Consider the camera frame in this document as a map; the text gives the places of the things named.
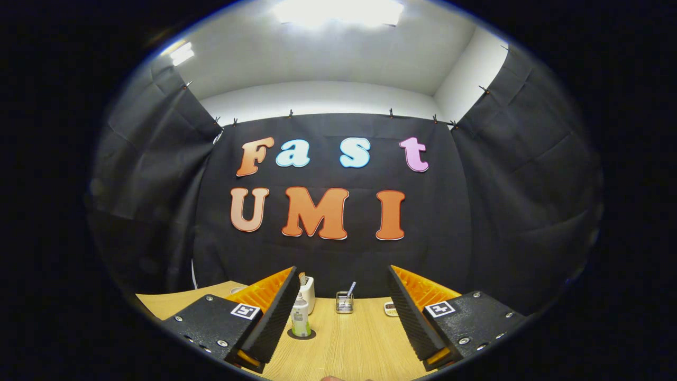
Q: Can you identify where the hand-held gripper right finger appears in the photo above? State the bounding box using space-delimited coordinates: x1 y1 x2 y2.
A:
387 265 528 373

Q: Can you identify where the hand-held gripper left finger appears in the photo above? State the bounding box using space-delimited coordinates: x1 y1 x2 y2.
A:
160 266 301 374

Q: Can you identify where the black backdrop cloth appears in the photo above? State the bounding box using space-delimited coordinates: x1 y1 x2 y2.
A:
85 45 605 317

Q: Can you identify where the white toaster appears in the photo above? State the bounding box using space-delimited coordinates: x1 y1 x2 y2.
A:
299 276 316 315

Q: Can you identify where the small ceiling light panel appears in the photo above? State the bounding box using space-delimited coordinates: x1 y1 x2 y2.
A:
169 42 195 67

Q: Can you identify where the large ceiling light panel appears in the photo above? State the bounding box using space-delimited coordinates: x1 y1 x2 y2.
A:
272 0 405 27

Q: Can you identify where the clear plastic juice bottle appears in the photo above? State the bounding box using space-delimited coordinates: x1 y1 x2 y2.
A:
291 294 312 338

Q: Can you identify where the wooden table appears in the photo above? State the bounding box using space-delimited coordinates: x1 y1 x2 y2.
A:
135 280 440 381

